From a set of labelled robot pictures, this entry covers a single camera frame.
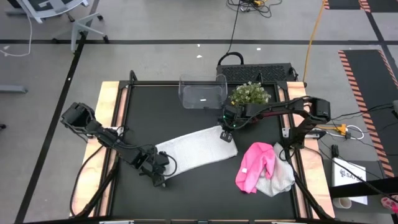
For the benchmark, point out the pink microfiber towel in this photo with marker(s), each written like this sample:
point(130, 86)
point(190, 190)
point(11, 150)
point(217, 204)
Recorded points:
point(255, 161)

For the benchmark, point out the yellow power adapter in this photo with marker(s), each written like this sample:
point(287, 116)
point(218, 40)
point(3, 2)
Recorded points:
point(341, 128)

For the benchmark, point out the white printed paper sheet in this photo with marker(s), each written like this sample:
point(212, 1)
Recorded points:
point(345, 169)

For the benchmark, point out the small black power brick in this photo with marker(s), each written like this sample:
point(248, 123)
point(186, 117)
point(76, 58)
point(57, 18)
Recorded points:
point(335, 151)

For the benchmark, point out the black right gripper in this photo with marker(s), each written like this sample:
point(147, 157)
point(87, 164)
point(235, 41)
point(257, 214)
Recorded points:
point(233, 117)

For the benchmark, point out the clear plastic bin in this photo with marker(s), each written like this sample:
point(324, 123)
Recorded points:
point(202, 93)

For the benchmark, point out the black metal bar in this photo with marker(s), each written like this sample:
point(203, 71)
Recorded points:
point(367, 187)

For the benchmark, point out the pink patterned object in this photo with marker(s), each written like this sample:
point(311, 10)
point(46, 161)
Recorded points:
point(390, 203)

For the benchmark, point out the small black hazard-striped mat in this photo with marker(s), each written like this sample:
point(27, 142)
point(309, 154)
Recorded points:
point(342, 3)

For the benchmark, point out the white handwritten paper label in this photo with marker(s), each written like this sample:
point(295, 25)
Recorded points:
point(116, 222)

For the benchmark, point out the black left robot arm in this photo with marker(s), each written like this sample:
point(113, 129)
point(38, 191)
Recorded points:
point(105, 135)

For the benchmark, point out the grey desk foot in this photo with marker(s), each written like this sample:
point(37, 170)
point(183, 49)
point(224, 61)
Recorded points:
point(12, 89)

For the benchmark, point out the yellow plug connector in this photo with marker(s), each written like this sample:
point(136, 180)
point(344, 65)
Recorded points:
point(257, 3)

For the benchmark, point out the artificial potted green plant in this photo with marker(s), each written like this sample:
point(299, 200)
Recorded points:
point(248, 95)

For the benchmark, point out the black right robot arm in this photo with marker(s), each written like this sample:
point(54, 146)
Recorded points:
point(273, 109)

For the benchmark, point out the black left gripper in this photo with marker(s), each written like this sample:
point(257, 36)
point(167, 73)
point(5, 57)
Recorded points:
point(152, 163)

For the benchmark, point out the beige tape roll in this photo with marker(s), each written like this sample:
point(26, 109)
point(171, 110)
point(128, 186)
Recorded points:
point(335, 203)

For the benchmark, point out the large black hazard-striped mat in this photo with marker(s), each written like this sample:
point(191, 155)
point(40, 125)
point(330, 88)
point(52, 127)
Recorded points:
point(363, 81)

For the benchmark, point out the white black power strip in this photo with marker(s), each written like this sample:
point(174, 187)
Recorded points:
point(320, 134)

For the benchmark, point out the white grey office chair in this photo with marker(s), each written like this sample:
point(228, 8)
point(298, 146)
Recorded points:
point(75, 34)

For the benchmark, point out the wooden table side board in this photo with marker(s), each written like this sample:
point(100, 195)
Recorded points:
point(315, 177)
point(90, 174)

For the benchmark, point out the black aluminium rig frame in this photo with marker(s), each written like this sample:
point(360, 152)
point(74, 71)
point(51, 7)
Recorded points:
point(155, 83)

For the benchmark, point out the white waffle microfiber towel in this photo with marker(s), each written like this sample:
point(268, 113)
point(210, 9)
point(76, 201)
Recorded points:
point(283, 174)
point(199, 149)

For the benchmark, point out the grey device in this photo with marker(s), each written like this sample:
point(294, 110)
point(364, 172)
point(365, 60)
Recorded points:
point(395, 107)

